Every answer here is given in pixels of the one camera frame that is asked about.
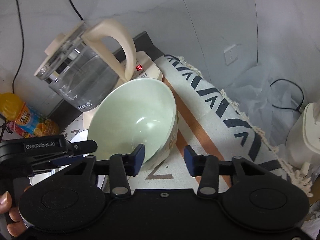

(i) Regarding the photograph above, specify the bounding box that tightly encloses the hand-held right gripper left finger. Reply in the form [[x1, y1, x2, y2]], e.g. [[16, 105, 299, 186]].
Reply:
[[63, 144, 146, 197]]

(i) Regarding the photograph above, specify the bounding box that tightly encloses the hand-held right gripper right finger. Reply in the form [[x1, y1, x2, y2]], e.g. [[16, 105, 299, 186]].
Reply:
[[184, 145, 277, 197]]

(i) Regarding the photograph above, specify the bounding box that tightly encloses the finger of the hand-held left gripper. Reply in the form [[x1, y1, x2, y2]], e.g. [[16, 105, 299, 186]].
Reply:
[[31, 154, 97, 174], [67, 140, 98, 155]]

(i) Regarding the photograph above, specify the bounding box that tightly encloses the pale green bowl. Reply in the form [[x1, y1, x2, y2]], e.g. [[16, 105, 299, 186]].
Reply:
[[87, 78, 179, 172]]

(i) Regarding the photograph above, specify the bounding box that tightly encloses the person's left hand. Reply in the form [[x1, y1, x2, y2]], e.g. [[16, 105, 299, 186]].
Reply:
[[0, 185, 30, 237]]

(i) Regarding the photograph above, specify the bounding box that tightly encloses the red drink bottle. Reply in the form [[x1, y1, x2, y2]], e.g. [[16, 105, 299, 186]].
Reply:
[[6, 120, 33, 138]]

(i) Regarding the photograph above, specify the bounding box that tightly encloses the black tripod stand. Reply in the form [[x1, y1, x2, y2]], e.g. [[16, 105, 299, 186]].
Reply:
[[0, 115, 13, 140]]

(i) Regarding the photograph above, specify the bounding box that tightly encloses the patterned tablecloth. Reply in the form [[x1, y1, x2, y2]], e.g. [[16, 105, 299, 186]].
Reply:
[[60, 54, 313, 198]]

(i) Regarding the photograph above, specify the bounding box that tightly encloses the orange juice bottle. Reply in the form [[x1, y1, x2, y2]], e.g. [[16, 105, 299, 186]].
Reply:
[[0, 93, 60, 138]]

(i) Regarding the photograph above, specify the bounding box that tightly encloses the glass electric kettle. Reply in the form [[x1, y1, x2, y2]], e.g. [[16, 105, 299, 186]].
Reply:
[[34, 19, 137, 110]]

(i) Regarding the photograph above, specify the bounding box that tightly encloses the translucent plastic sheet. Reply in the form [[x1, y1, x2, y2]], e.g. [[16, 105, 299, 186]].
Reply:
[[220, 65, 308, 150]]

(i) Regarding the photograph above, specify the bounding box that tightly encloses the white plastic container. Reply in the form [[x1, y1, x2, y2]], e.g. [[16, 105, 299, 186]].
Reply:
[[285, 102, 320, 170]]

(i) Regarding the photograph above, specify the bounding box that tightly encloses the white wall socket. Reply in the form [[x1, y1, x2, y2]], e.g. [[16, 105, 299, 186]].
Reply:
[[224, 44, 237, 66]]

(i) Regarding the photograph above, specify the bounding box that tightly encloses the black power cable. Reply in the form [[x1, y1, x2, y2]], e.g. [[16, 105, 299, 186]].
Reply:
[[270, 79, 305, 112], [5, 0, 23, 94], [59, 0, 85, 22]]

